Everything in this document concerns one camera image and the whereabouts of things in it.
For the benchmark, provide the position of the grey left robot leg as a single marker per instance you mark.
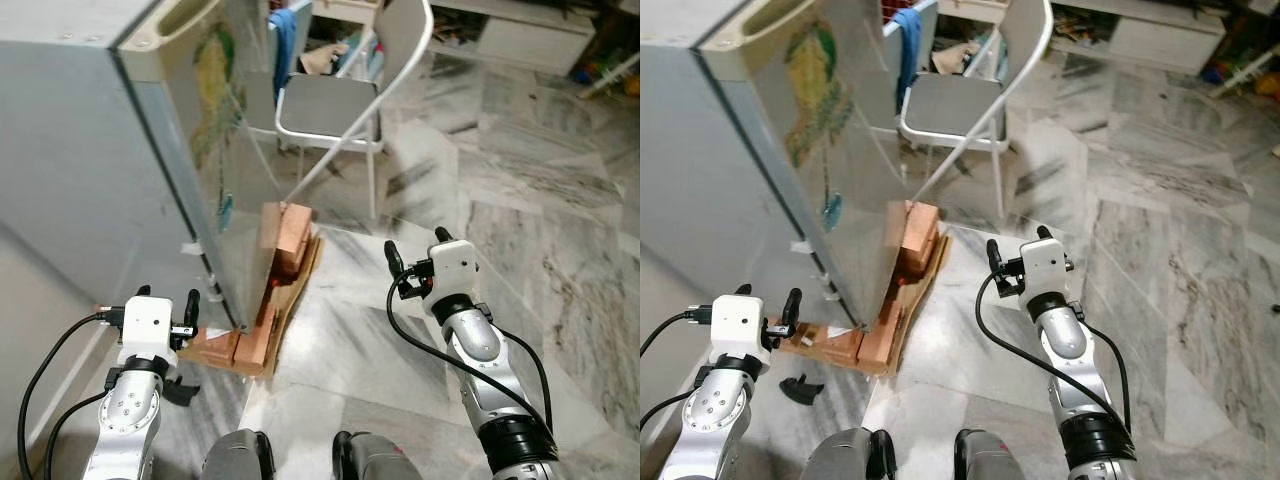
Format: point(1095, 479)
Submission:
point(238, 458)
point(845, 458)

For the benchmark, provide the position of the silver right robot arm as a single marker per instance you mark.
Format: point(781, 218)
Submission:
point(478, 340)
point(1065, 340)

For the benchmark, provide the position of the grey silver fridge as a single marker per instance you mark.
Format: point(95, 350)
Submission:
point(730, 150)
point(90, 150)

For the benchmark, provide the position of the grey robot leg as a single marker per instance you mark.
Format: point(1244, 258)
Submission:
point(238, 458)
point(992, 460)
point(380, 460)
point(845, 458)

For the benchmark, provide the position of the blue cloth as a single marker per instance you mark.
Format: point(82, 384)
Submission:
point(908, 50)
point(284, 45)

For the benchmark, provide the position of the black plastic piece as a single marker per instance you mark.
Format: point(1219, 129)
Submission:
point(182, 392)
point(803, 390)

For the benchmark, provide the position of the red brick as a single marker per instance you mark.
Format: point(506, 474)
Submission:
point(215, 350)
point(290, 232)
point(830, 345)
point(915, 232)
point(920, 272)
point(880, 350)
point(255, 350)

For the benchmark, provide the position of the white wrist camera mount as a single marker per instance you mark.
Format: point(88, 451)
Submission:
point(455, 268)
point(148, 325)
point(1045, 268)
point(738, 325)

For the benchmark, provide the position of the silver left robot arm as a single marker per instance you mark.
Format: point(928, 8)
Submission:
point(715, 420)
point(125, 420)

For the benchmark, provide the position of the grey right robot leg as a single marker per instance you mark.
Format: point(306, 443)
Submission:
point(380, 460)
point(992, 460)

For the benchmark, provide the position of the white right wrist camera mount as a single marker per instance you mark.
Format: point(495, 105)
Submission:
point(1045, 268)
point(455, 268)

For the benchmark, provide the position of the grey metal folding chair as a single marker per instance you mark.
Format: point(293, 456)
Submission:
point(330, 105)
point(950, 105)

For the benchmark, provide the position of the white plastic pipe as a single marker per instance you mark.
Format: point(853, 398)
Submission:
point(1245, 75)
point(610, 75)

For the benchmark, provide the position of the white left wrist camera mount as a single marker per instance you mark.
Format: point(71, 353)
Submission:
point(738, 325)
point(148, 325)

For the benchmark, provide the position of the white low shelf unit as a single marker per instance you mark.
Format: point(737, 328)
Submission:
point(530, 40)
point(1160, 40)

